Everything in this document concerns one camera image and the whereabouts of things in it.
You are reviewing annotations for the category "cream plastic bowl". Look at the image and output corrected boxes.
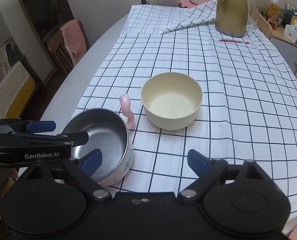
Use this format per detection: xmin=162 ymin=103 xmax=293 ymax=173
xmin=140 ymin=72 xmax=203 ymax=131

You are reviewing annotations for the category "white quilted bag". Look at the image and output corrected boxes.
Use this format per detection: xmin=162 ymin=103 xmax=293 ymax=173
xmin=0 ymin=41 xmax=41 ymax=119

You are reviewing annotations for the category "white grey drawer cabinet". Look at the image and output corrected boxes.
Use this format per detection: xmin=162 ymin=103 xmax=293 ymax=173
xmin=248 ymin=2 xmax=297 ymax=91

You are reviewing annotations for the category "white grid tablecloth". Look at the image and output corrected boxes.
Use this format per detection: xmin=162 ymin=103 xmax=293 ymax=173
xmin=73 ymin=0 xmax=297 ymax=221

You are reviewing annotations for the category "red pen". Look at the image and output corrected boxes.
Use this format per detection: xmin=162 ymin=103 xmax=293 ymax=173
xmin=219 ymin=39 xmax=251 ymax=44

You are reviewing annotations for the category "wooden chair with pink cloth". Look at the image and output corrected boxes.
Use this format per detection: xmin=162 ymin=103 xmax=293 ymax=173
xmin=48 ymin=19 xmax=90 ymax=75

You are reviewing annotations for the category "pink object behind table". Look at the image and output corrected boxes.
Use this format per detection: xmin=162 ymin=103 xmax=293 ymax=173
xmin=178 ymin=0 xmax=198 ymax=9

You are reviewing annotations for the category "gold thermos jug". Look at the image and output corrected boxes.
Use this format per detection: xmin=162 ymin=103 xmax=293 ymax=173
xmin=215 ymin=0 xmax=248 ymax=37

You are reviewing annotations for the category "pink cloth on chair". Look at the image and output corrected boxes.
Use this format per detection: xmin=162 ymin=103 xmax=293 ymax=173
xmin=61 ymin=20 xmax=87 ymax=66

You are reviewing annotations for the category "orange snack bottle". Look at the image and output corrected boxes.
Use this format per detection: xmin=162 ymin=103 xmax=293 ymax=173
xmin=265 ymin=0 xmax=280 ymax=30

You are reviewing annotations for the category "dark wooden shelf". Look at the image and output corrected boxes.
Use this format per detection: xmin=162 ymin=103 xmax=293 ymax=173
xmin=21 ymin=0 xmax=74 ymax=49

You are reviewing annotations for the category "white tissue box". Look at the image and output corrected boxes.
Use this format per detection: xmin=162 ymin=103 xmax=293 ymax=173
xmin=284 ymin=22 xmax=297 ymax=44

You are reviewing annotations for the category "pink steel bowl with handle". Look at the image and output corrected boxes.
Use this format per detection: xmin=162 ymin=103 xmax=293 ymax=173
xmin=62 ymin=94 xmax=134 ymax=187

